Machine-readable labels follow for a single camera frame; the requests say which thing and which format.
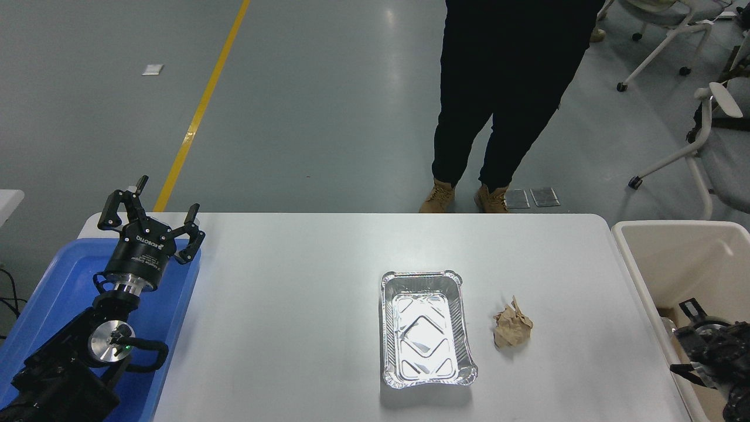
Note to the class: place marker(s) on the large pale plastic bin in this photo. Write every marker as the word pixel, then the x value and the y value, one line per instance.
pixel 674 264

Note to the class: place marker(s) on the white office chair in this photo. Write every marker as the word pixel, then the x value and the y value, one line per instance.
pixel 674 12
pixel 729 158

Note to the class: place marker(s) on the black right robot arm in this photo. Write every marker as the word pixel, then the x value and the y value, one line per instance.
pixel 720 351

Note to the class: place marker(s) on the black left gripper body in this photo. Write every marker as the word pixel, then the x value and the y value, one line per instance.
pixel 142 252

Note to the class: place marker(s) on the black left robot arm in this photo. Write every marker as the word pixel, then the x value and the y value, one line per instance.
pixel 58 375

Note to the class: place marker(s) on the blue plastic tray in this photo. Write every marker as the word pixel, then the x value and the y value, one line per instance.
pixel 61 281

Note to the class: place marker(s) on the rectangular foil plate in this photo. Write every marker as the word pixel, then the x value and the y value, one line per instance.
pixel 425 337

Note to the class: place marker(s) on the crumpled tan paper ball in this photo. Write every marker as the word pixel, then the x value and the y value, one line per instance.
pixel 512 328

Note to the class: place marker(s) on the metal floor plate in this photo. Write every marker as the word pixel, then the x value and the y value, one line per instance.
pixel 517 198
pixel 545 197

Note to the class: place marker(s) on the person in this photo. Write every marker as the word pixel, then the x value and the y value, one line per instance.
pixel 504 88

